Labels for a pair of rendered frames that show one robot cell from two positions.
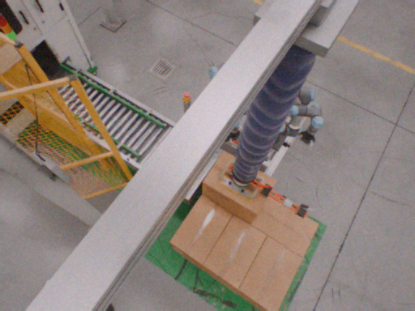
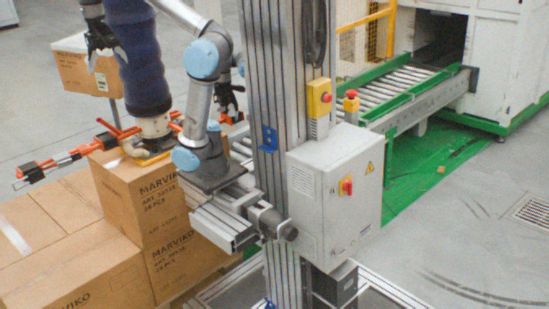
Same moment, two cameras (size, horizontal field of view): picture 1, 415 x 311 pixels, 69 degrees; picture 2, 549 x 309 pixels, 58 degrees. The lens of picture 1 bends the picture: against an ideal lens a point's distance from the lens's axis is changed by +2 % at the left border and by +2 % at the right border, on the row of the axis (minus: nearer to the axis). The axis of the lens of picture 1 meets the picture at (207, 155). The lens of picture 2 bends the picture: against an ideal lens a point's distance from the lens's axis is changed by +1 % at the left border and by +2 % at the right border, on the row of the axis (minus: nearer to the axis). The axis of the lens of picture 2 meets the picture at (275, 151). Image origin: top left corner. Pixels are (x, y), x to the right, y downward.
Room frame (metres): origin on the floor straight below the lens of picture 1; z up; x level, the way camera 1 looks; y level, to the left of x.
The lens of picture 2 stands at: (2.32, -2.25, 2.14)
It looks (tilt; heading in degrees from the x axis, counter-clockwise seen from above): 30 degrees down; 109
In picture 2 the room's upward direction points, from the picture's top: 4 degrees counter-clockwise
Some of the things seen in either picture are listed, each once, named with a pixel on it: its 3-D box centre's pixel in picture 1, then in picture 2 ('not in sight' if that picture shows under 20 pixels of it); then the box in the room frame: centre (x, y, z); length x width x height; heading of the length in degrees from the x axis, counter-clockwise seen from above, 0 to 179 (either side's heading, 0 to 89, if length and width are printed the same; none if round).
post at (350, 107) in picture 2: (188, 121); (350, 173); (1.92, 0.27, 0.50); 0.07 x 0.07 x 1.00; 61
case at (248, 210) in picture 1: (237, 187); (165, 176); (1.02, -0.33, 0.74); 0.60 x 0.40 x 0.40; 62
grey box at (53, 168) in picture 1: (53, 168); not in sight; (0.77, 1.10, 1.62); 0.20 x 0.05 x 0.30; 61
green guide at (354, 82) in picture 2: (82, 124); (350, 82); (1.71, 1.47, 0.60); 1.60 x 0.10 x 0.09; 61
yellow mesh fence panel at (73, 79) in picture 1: (74, 161); not in sight; (1.06, 1.24, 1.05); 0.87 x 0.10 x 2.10; 113
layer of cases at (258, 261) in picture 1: (242, 236); (104, 237); (0.61, -0.44, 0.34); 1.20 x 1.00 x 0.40; 61
